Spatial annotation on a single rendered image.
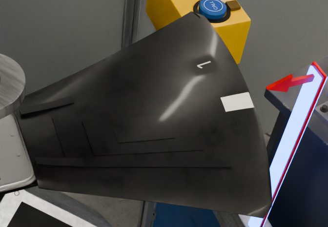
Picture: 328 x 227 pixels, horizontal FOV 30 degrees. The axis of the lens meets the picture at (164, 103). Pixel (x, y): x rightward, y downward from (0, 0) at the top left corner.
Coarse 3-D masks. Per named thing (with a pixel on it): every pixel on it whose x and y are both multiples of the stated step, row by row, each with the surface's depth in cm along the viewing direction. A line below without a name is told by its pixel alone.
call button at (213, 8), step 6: (204, 0) 89; (210, 0) 89; (216, 0) 90; (204, 6) 88; (210, 6) 88; (216, 6) 89; (222, 6) 89; (204, 12) 88; (210, 12) 88; (216, 12) 88; (222, 12) 88; (210, 18) 88; (216, 18) 88
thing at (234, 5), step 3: (231, 0) 91; (234, 0) 91; (225, 3) 90; (228, 3) 90; (231, 3) 90; (234, 3) 90; (237, 3) 90; (228, 6) 90; (231, 6) 90; (234, 6) 90; (237, 6) 90; (240, 6) 90; (231, 9) 90; (234, 9) 90; (237, 9) 90
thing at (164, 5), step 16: (160, 0) 94; (176, 0) 90; (192, 0) 91; (224, 0) 91; (160, 16) 96; (176, 16) 89; (224, 16) 89; (240, 16) 89; (224, 32) 89; (240, 32) 90; (240, 48) 93
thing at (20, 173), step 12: (0, 120) 57; (12, 120) 57; (0, 132) 56; (12, 132) 56; (0, 144) 55; (12, 144) 55; (24, 144) 55; (0, 156) 54; (12, 156) 54; (24, 156) 55; (0, 168) 53; (12, 168) 53; (24, 168) 54; (0, 180) 53; (12, 180) 53; (24, 180) 53
